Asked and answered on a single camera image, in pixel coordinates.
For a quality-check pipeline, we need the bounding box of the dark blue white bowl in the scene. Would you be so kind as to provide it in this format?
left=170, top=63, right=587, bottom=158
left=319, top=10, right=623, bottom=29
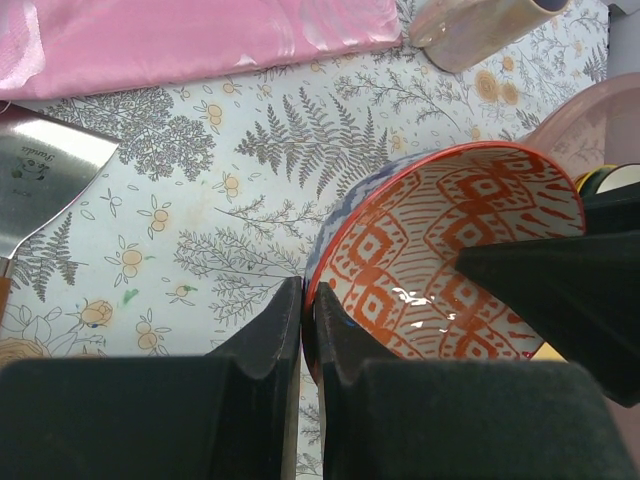
left=576, top=163, right=640, bottom=197

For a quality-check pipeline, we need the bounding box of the pink mug purple inside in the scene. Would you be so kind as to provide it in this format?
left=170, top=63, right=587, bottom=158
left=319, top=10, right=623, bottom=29
left=408, top=0, right=569, bottom=73

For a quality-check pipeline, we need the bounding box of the red patterned small bowl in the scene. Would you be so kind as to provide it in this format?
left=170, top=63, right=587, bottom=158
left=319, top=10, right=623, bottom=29
left=302, top=141, right=586, bottom=378

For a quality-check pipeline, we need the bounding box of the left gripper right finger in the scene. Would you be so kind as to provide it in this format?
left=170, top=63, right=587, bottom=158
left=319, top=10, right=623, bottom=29
left=314, top=284, right=639, bottom=479

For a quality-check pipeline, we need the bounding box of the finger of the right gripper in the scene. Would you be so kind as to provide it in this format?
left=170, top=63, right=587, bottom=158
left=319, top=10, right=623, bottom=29
left=455, top=232, right=639, bottom=407
left=583, top=182, right=640, bottom=233

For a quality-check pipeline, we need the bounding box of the pink satin cloth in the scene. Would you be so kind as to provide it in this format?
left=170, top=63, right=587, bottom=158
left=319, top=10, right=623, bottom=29
left=1, top=1, right=401, bottom=101

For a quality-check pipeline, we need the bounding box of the metal spatula wooden handle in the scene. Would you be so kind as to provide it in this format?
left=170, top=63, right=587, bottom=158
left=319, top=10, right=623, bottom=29
left=0, top=102, right=119, bottom=308

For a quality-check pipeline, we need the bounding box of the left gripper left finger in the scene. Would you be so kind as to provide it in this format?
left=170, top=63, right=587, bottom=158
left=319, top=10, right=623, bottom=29
left=1, top=277, right=303, bottom=479

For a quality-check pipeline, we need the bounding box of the pink transparent plastic bin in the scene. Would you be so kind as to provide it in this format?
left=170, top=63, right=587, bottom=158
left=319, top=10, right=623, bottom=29
left=519, top=71, right=640, bottom=480

